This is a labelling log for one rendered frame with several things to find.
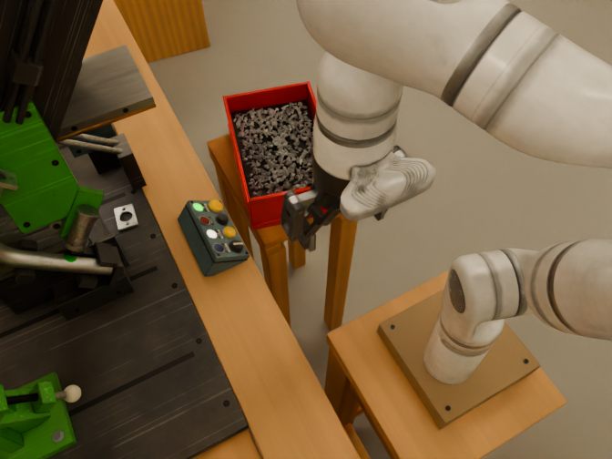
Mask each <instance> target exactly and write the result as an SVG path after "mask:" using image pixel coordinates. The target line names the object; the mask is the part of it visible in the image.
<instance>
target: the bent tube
mask: <svg viewBox="0 0 612 459"><path fill-rule="evenodd" d="M4 188H5V189H11V190H17V189H18V184H17V178H16V174H15V173H14V172H10V171H7V170H3V169H0V196H1V194H2V192H3V190H4ZM0 264H3V265H5V266H9V267H14V268H22V269H32V270H51V271H62V272H72V273H82V274H92V275H103V276H110V275H111V273H112V270H113V268H110V267H101V266H99V262H98V259H96V258H88V257H79V256H76V261H74V262H68V261H66V260H65V258H64V255H63V254H55V253H46V252H38V251H30V250H17V249H13V248H10V247H7V246H6V245H4V244H3V243H1V242H0Z"/></svg>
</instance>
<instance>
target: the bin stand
mask: <svg viewBox="0 0 612 459"><path fill-rule="evenodd" d="M207 145H208V148H209V155H210V158H211V159H212V161H213V163H214V165H215V169H216V172H217V177H218V181H219V188H220V192H221V196H222V199H223V204H224V207H225V209H226V210H227V212H228V213H229V216H230V218H231V219H232V221H233V223H234V225H235V227H236V229H237V231H238V232H239V234H240V236H241V238H242V240H243V242H244V243H245V245H246V247H247V249H248V251H249V253H250V255H251V257H252V258H253V260H254V257H253V252H252V247H251V241H250V232H249V227H250V230H251V232H252V233H253V235H254V237H255V239H256V241H257V242H258V243H259V245H260V255H261V261H262V268H263V274H264V280H265V282H266V284H267V286H268V288H269V290H270V292H271V294H272V296H273V298H274V300H275V301H276V302H277V304H278V306H279V308H280V311H281V313H282V314H283V316H284V318H285V320H286V322H287V323H288V325H289V326H290V328H291V315H290V301H289V287H288V272H287V259H286V246H285V245H284V243H283V241H285V240H288V246H289V261H290V263H291V265H292V267H293V268H294V269H295V270H296V269H298V268H299V267H301V266H303V265H305V264H306V250H305V249H304V248H303V247H302V245H301V244H300V242H299V241H298V240H296V241H294V242H291V241H290V239H289V238H288V236H287V234H286V233H285V231H284V229H283V227H282V226H281V225H276V226H271V227H268V228H263V229H252V228H251V226H250V219H249V215H248V211H247V207H246V203H245V199H244V195H243V191H242V186H241V183H240V175H239V172H238V168H237V163H236V159H235V155H234V151H233V147H232V143H231V139H230V133H229V134H227V135H224V136H222V137H219V138H215V139H212V140H211V141H208V142H207ZM357 222H358V220H348V219H346V218H345V217H344V216H343V214H342V213H341V212H340V213H339V214H338V215H337V216H336V217H335V218H334V220H333V221H332V222H331V235H330V247H329V259H328V271H327V284H326V296H325V308H324V321H325V323H326V325H327V327H328V328H329V330H330V331H332V330H334V329H336V328H338V327H340V326H342V317H343V312H344V305H345V300H346V293H347V288H348V281H349V276H350V269H351V264H352V253H353V246H354V241H355V234H356V229H357ZM248 225H249V226H248Z"/></svg>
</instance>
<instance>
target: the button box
mask: <svg viewBox="0 0 612 459"><path fill-rule="evenodd" d="M219 202H220V203H221V201H220V200H219ZM195 203H198V204H199V205H201V206H202V208H203V210H201V211H199V210H196V209H194V207H193V205H194V204H195ZM209 203H210V200H188V202H187V204H185V207H184V209H183V210H182V211H181V213H180V215H179V217H178V223H179V225H180V227H181V228H182V230H183V233H184V235H185V237H186V239H187V241H188V243H189V246H190V247H191V249H192V252H193V254H194V256H195V258H196V260H197V262H198V264H199V266H200V268H201V271H202V273H203V275H204V276H205V277H208V276H214V275H216V274H219V273H221V272H223V271H225V270H228V269H230V268H232V267H234V266H237V265H239V264H241V263H242V262H244V261H245V260H247V259H248V258H249V256H250V254H249V252H248V251H247V249H246V247H245V245H244V243H243V241H242V239H241V238H240V235H239V233H238V232H237V230H236V228H235V227H234V225H233V223H232V221H231V219H230V216H229V215H228V213H227V211H226V210H225V208H224V206H223V204H222V203H221V204H222V206H223V209H222V211H221V212H216V211H214V210H212V209H211V208H210V207H209ZM220 213H223V214H226V215H227V216H228V218H229V221H228V223H227V224H221V223H219V222H218V220H217V216H218V215H219V214H220ZM200 217H206V218H208V219H209V224H204V223H202V222H201V221H200ZM226 227H232V228H233V229H235V231H236V234H235V236H234V237H233V238H230V237H228V236H226V235H225V234H224V231H223V230H224V229H225V228H226ZM208 230H213V231H215V232H216V234H217V237H216V238H211V237H210V236H209V235H208V234H207V231H208ZM233 240H239V241H241V242H242V243H243V250H242V251H235V250H233V249H232V248H231V246H230V243H231V242H232V241H233ZM215 244H219V245H221V246H222V247H223V249H224V251H222V252H219V251H216V250H215V249H214V245H215Z"/></svg>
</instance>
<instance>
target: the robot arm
mask: <svg viewBox="0 0 612 459"><path fill-rule="evenodd" d="M297 6H298V9H299V13H300V16H301V20H302V22H303V23H304V25H305V27H306V28H307V30H308V32H309V33H310V35H311V36H312V37H313V38H314V40H315V41H316V42H317V43H318V44H319V45H320V46H321V47H322V48H323V49H325V50H326V52H325V53H324V55H323V57H322V59H321V62H320V65H319V70H318V77H317V105H316V115H315V119H314V123H313V142H312V173H313V179H314V181H313V183H312V185H311V187H310V191H307V192H304V193H301V194H299V195H297V194H296V192H295V191H294V190H293V189H291V190H288V191H287V192H286V193H285V194H284V198H283V205H282V212H281V219H280V224H281V226H282V227H283V229H284V231H285V233H286V234H287V236H288V238H289V239H290V241H291V242H294V241H296V240H298V241H299V242H300V244H301V245H302V247H303V248H304V249H305V250H306V249H308V251H309V252H312V251H314V250H315V249H316V234H315V233H316V232H317V231H318V230H319V229H320V227H321V226H328V225H329V224H330V223H331V222H332V221H333V220H334V218H335V217H336V216H337V215H338V214H339V213H340V212H341V213H342V214H343V216H344V217H345V218H346V219H348V220H362V219H367V218H369V217H371V216H374V217H375V218H376V219H377V220H381V219H383V218H384V214H385V213H386V212H387V210H388V209H389V208H391V207H393V206H396V205H398V204H400V203H402V202H404V201H406V200H408V199H411V198H413V197H415V196H417V195H419V194H421V193H423V192H425V191H426V190H428V189H429V188H430V187H431V186H432V184H433V181H434V176H435V173H436V170H435V168H434V166H433V165H432V164H431V163H430V162H429V161H427V160H425V159H422V158H407V157H406V155H405V154H404V153H403V151H402V150H401V149H400V148H399V146H397V145H396V146H395V145H394V141H395V137H396V128H397V123H396V122H397V115H398V111H399V106H400V102H401V97H402V93H403V86H407V87H411V88H414V89H418V90H421V91H423V92H426V93H429V94H431V95H434V96H436V97H438V98H440V99H441V100H442V101H443V102H444V103H445V104H447V105H448V106H449V107H453V109H454V110H455V111H457V112H458V113H460V114H461V115H463V116H464V117H466V118H467V119H469V120H470V121H472V122H473V123H475V124H476V125H477V126H478V127H480V128H481V129H483V130H485V131H486V132H487V133H488V134H490V135H491V136H493V137H494V138H496V139H498V140H499V141H501V142H503V143H504V144H506V145H507V146H508V147H510V148H513V149H515V150H517V151H520V152H522V153H524V154H527V155H529V156H532V157H534V158H540V159H543V160H547V161H552V162H556V163H562V164H570V165H578V166H586V167H596V168H612V66H611V65H610V64H608V63H606V62H605V61H603V60H601V59H599V58H598V57H596V56H594V55H592V54H590V53H588V52H587V51H586V50H585V49H583V48H581V47H580V46H578V45H576V44H575V43H573V42H572V41H570V40H568V39H567V38H565V37H564V36H562V35H559V34H558V33H557V32H556V31H555V30H553V29H552V28H550V27H548V26H547V25H545V24H543V23H542V22H540V21H538V20H537V19H535V18H534V17H532V16H531V15H529V14H528V13H526V12H525V11H521V9H520V8H518V7H517V6H515V5H513V4H511V3H509V2H508V1H506V0H462V1H460V2H458V3H453V4H446V5H444V4H438V3H437V0H297ZM320 207H322V208H324V209H327V210H328V211H327V212H326V213H325V214H324V213H323V211H322V210H321V208H320ZM310 215H312V217H313V223H312V224H310V222H309V221H308V218H309V217H310ZM529 313H533V314H534V315H535V316H536V317H537V318H538V319H539V320H540V321H541V322H542V323H544V324H546V325H547V326H549V327H551V328H553V329H555V330H558V331H561V332H564V333H569V334H573V335H577V336H582V337H587V338H591V339H598V340H605V341H612V239H587V240H572V241H566V242H561V243H557V244H555V245H551V246H548V247H546V248H544V249H543V250H541V251H536V250H522V249H512V248H508V249H499V250H489V251H484V252H477V253H472V254H466V255H462V256H459V257H457V258H456V259H455V260H454V261H453V263H452V265H451V267H450V270H449V273H448V277H447V280H446V283H445V286H444V292H443V297H442V308H441V310H440V312H439V314H438V317H437V319H436V322H435V324H434V327H433V329H432V332H431V334H430V337H429V339H428V341H427V343H426V345H425V348H424V351H423V362H424V365H425V368H426V369H427V371H428V372H429V373H430V374H431V375H432V376H433V377H434V378H435V379H436V380H438V381H439V382H441V383H447V384H458V383H463V382H465V381H466V380H468V379H469V378H470V376H471V375H472V374H473V373H474V371H475V369H476V368H477V367H478V365H479V364H480V362H481V361H482V359H483V358H484V357H485V356H486V354H487V353H488V351H489V350H490V348H491V347H492V345H493V344H494V342H495V341H496V339H497V338H498V336H499V335H500V333H501V332H502V330H503V328H504V325H505V319H506V318H511V317H517V316H522V315H526V314H529Z"/></svg>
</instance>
